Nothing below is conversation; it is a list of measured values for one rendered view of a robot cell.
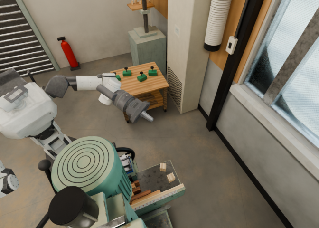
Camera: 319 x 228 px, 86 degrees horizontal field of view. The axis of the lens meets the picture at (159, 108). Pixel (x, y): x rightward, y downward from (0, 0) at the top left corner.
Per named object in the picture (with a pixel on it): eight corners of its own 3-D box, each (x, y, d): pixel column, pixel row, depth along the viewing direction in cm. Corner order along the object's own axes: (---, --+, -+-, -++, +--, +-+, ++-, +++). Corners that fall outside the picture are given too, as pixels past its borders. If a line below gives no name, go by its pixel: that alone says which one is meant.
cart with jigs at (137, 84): (155, 88, 287) (154, 54, 239) (168, 112, 252) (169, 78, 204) (117, 98, 274) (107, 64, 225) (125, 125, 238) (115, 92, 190)
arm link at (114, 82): (112, 101, 83) (114, 95, 96) (121, 85, 81) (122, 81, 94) (99, 95, 81) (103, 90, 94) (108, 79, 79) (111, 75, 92)
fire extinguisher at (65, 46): (79, 63, 340) (67, 34, 295) (80, 69, 329) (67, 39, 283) (70, 65, 336) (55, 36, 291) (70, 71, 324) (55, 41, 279)
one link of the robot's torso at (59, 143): (46, 149, 154) (19, 127, 115) (63, 136, 163) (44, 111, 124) (56, 160, 150) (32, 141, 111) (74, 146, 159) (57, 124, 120)
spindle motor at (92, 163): (126, 166, 77) (109, 127, 54) (137, 207, 66) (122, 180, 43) (86, 181, 73) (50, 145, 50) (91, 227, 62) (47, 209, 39)
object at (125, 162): (129, 156, 105) (127, 152, 101) (134, 173, 98) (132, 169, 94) (107, 164, 102) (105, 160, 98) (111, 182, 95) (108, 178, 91)
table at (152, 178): (164, 151, 120) (164, 147, 116) (184, 194, 101) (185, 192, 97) (75, 184, 107) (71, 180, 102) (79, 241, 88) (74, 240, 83)
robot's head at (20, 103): (0, 108, 79) (-10, 100, 71) (20, 93, 84) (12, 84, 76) (13, 116, 79) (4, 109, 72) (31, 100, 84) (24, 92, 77)
